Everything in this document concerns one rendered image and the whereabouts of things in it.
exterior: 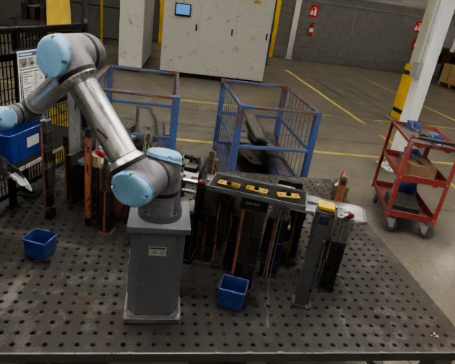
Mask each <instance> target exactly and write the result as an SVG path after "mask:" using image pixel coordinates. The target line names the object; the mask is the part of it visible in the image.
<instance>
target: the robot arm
mask: <svg viewBox="0 0 455 364"><path fill-rule="evenodd" d="M105 59H106V53H105V48H104V46H103V44H102V43H101V41H100V40H99V39H98V38H96V37H95V36H94V35H91V34H88V33H84V32H82V33H64V34H62V33H55V34H52V35H47V36H45V37H43V38H42V39H41V40H40V42H39V44H38V47H37V53H36V61H37V64H38V67H39V69H40V70H41V72H42V73H43V74H44V75H45V76H46V77H48V78H47V79H45V80H44V81H43V82H42V83H41V84H40V85H39V86H38V87H36V88H35V89H34V90H33V91H32V92H31V93H30V94H29V95H28V96H27V97H26V98H25V99H24V100H23V101H21V102H19V103H14V104H10V105H4V106H0V131H4V130H8V129H12V128H13V127H14V126H19V125H22V124H26V123H29V122H34V121H38V120H40V119H42V118H43V117H44V116H45V113H46V110H48V109H49V108H50V107H51V106H52V105H53V104H54V103H56V102H57V101H58V100H59V99H60V98H62V97H63V96H64V95H65V94H66V93H67V92H70V94H71V96H72V97H73V99H74V101H75V103H76V104H77V106H78V107H79V109H80V111H81V112H82V115H83V116H84V118H85V120H86V121H87V123H88V124H89V126H90V128H91V129H92V132H93V133H94V135H95V136H96V138H97V140H98V141H99V143H100V145H101V147H102V148H103V150H104V152H105V154H106V155H107V157H108V159H109V160H110V162H111V167H110V173H111V174H112V176H113V179H112V181H111V184H112V186H111V189H112V192H113V194H114V196H115V197H116V198H117V200H119V201H120V202H121V203H122V204H124V205H127V206H130V207H138V211H137V213H138V215H139V217H140V218H141V219H143V220H144V221H146V222H150V223H153V224H160V225H164V224H170V223H173V222H176V221H178V220H179V219H180V218H181V216H182V206H181V200H180V197H179V187H180V179H181V166H182V156H181V154H180V153H178V152H176V151H174V150H171V149H166V148H159V147H153V148H149V149H148V150H147V154H145V152H142V151H139V150H138V149H137V148H136V147H135V145H134V143H133V142H132V140H131V138H130V136H129V135H128V133H127V131H126V130H125V128H124V125H123V124H122V123H121V120H120V119H119V117H118V115H117V114H116V112H115V110H114V109H113V106H112V105H111V103H110V101H109V100H108V98H107V96H106V95H105V93H104V91H103V89H102V87H101V86H100V84H99V82H98V81H97V79H96V76H97V72H98V71H99V70H100V69H101V68H102V67H103V65H104V63H105ZM0 149H1V148H0ZM9 173H11V177H12V179H13V180H15V181H16V182H17V183H18V184H19V185H21V186H24V187H25V188H26V189H27V190H29V191H30V192H31V191H32V189H31V186H30V184H29V183H28V181H27V179H26V178H25V176H24V175H23V174H22V172H21V171H20V169H19V168H17V167H15V166H13V165H12V164H10V163H9V161H8V159H6V158H5V157H3V156H2V155H0V182H1V181H5V180H6V179H7V180H8V179H9V178H10V176H9Z"/></svg>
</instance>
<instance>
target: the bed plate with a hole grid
mask: <svg viewBox="0 0 455 364"><path fill-rule="evenodd" d="M56 178H58V180H57V181H56V182H55V183H54V187H53V188H52V189H54V191H55V193H53V194H54V205H53V206H52V208H55V209H56V216H55V217H54V218H53V219H52V220H47V219H45V218H44V203H43V192H42V193H40V194H38V195H37V196H36V197H34V198H32V199H31V198H27V197H23V196H18V195H17V201H18V202H21V204H20V205H19V206H17V207H15V208H14V209H8V208H6V206H7V205H9V198H8V199H5V200H3V201H2V202H0V363H140V362H272V361H404V360H455V327H454V325H453V324H452V323H451V321H450V320H449V319H448V317H447V316H446V315H445V314H444V313H443V311H442V310H441V309H440V308H439V307H438V306H437V305H436V304H435V302H434V301H433V300H432V299H431V297H430V296H429V295H428V294H427V293H426V291H424V289H422V288H421V286H420V284H419V283H418V282H417V281H416V280H415V278H414V277H413V276H412V275H411V274H410V273H409V272H408V271H407V269H406V268H405V267H404V266H403V264H402V263H401V262H400V261H399V260H398V258H397V257H395V255H394V254H393V253H392V252H391V250H390V249H389V248H388V247H387V245H386V244H385V243H384V242H383V241H382V240H381V239H380V238H379V236H378V235H377V234H376V233H375V231H374V230H373V229H372V228H371V226H370V225H369V224H367V225H356V224H354V225H353V227H352V231H350V235H349V238H348V241H347V245H346V248H345V250H344V255H343V257H342V262H341V264H340V272H341V277H336V279H335V282H336V283H334V291H329V290H318V289H316V288H315V286H316V284H318V278H316V282H315V285H314V288H313V292H312V296H311V309H310V310H306V309H303V308H298V307H295V306H292V302H293V293H296V290H297V287H298V282H299V279H300V273H301V270H302V267H303V262H304V259H305V256H306V251H307V247H308V242H309V239H310V231H311V224H312V221H313V215H312V214H306V217H305V221H304V222H303V227H302V230H301V234H300V240H299V243H298V253H297V261H296V266H291V265H288V264H283V263H282V261H283V256H284V251H285V245H286V244H288V242H287V241H284V242H283V247H282V254H281V258H280V259H279V263H278V266H279V268H277V269H279V271H278V272H279V273H277V276H276V278H272V279H271V278H269V277H268V278H266V277H265V276H264V277H263V276H260V275H258V274H259V273H256V272H258V271H259V267H260V265H259V264H260V261H261V260H262V257H263V253H260V251H261V245H262V242H263V238H264V236H262V237H261V244H260V248H259V255H258V259H257V262H256V269H255V273H254V277H253V288H252V291H251V295H245V298H244V301H243V305H242V307H241V310H240V311H238V310H235V309H232V308H226V307H223V306H220V305H218V294H219V290H218V287H219V284H220V281H221V279H222V276H223V275H224V274H228V275H231V271H232V268H230V267H228V266H223V265H222V266H221V267H220V268H217V267H213V266H212V268H210V267H208V266H204V265H200V264H192V265H188V264H182V271H181V283H180V307H181V322H180V323H179V324H124V323H123V314H124V305H125V299H126V287H127V284H128V268H129V265H128V261H129V254H130V253H129V251H130V246H128V247H125V246H126V244H127V243H128V244H129V238H130V237H131V233H128V232H126V227H127V224H126V223H124V221H125V218H126V217H125V218H120V217H115V220H114V227H116V229H115V230H114V231H113V232H112V233H111V234H110V235H109V236H107V235H102V234H98V230H99V225H98V226H94V225H92V226H91V227H88V226H85V199H84V201H83V202H82V203H80V204H79V205H77V206H76V207H75V208H73V209H68V208H67V207H68V205H67V204H65V203H64V202H65V201H66V200H65V171H64V165H62V166H61V167H60V168H57V169H56ZM297 178H304V181H303V189H302V190H303V191H307V192H308V195H310V196H317V197H320V198H324V199H328V197H329V194H330V191H331V187H332V183H333V182H332V181H331V179H324V178H306V177H297ZM30 186H31V188H35V189H40V190H43V178H41V179H39V180H37V181H36V182H34V183H32V184H30ZM35 228H38V229H41V230H47V231H51V232H54V233H57V236H56V251H55V252H54V253H53V254H52V255H51V256H50V257H48V258H47V259H46V260H45V261H42V260H39V259H34V258H31V257H28V256H26V255H25V250H24V245H23V241H22V238H23V237H24V236H26V235H27V234H28V233H29V232H31V231H32V230H33V229H35Z"/></svg>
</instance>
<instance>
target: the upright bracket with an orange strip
mask: <svg viewBox="0 0 455 364"><path fill-rule="evenodd" d="M84 226H88V227H91V226H92V129H90V128H87V127H86V128H85V138H84Z"/></svg>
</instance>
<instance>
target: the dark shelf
mask: <svg viewBox="0 0 455 364"><path fill-rule="evenodd" d="M52 130H53V131H52V144H53V149H52V153H53V155H54V154H56V153H57V152H59V151H60V150H62V149H64V148H63V136H64V135H66V134H68V127H65V126H59V125H55V124H52ZM40 161H42V159H41V151H40V152H38V153H36V154H34V155H32V156H30V157H28V158H26V159H24V160H22V161H20V162H18V163H17V164H15V165H14V166H15V167H17V168H19V169H20V171H21V172H22V171H24V170H25V169H27V168H29V167H31V166H33V165H34V164H36V163H39V162H40Z"/></svg>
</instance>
